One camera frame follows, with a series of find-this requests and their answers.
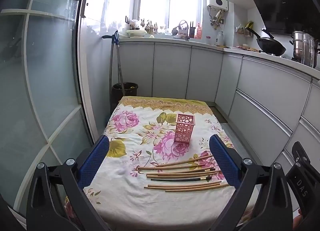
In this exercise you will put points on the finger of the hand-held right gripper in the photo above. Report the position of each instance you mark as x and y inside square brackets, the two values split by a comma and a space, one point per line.
[300, 151]

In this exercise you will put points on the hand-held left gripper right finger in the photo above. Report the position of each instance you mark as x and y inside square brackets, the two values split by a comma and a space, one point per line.
[225, 161]

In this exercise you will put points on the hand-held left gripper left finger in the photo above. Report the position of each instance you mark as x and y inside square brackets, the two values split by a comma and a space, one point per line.
[95, 156]

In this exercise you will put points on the pink perforated utensil holder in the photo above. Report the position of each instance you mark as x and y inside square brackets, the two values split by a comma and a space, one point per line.
[183, 131]

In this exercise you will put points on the row of wooden chopsticks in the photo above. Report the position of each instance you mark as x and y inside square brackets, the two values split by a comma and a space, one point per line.
[175, 186]

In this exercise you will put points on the person's right hand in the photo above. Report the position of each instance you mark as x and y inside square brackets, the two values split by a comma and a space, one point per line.
[298, 216]

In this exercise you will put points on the black chopstick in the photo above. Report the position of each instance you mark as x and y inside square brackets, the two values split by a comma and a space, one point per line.
[175, 179]

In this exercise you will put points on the floral tablecloth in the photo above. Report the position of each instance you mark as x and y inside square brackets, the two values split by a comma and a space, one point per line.
[130, 196]

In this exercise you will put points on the black trash bin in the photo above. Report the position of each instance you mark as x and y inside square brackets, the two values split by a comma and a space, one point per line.
[125, 96]

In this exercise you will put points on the grey lower kitchen cabinets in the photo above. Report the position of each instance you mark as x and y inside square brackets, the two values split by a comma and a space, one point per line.
[262, 91]

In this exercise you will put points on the dark curved pole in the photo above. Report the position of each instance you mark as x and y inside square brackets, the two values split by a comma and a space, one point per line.
[110, 71]

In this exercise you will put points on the gas stove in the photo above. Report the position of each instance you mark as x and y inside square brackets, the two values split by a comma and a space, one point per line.
[285, 57]

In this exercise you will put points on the glass pitcher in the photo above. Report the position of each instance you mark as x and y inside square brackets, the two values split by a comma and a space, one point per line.
[311, 51]

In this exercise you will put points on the glass sliding door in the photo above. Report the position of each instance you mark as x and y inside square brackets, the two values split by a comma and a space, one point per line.
[37, 71]

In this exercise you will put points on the black wok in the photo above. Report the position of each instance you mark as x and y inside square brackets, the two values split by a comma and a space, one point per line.
[272, 46]

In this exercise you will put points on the brown food plate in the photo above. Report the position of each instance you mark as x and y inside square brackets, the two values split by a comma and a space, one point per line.
[246, 46]

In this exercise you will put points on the small clear jar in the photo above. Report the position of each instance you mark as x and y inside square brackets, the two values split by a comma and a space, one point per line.
[208, 40]

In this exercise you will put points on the white thermos jug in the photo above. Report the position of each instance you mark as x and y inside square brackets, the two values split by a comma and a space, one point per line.
[220, 38]

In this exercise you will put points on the cream stacked bowls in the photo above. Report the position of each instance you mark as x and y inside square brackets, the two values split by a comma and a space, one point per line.
[136, 33]

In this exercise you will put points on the red bottle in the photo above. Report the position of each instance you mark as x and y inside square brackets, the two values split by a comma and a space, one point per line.
[199, 32]

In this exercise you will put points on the black antenna router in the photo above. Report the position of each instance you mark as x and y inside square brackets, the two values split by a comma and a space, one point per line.
[192, 31]

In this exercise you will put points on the yellow packet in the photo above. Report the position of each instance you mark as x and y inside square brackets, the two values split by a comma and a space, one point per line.
[249, 25]

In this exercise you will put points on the white plastic bag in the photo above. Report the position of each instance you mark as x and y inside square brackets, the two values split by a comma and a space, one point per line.
[135, 24]

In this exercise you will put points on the dark round teapot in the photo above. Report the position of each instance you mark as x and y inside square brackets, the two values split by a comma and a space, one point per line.
[175, 31]

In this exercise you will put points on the group of small figurines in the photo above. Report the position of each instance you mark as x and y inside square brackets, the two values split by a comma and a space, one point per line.
[150, 27]

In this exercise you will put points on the black pronged stand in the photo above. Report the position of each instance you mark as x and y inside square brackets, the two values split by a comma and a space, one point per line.
[127, 20]

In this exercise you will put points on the water heater pipes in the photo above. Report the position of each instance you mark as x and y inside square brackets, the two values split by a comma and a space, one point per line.
[216, 20]

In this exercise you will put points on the black range hood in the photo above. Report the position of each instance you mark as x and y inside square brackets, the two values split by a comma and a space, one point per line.
[282, 1]

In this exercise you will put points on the kitchen window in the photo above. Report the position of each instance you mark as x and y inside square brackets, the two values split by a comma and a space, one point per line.
[155, 1]

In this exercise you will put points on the wall spice rack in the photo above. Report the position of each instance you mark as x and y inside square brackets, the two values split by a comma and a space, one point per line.
[241, 32]

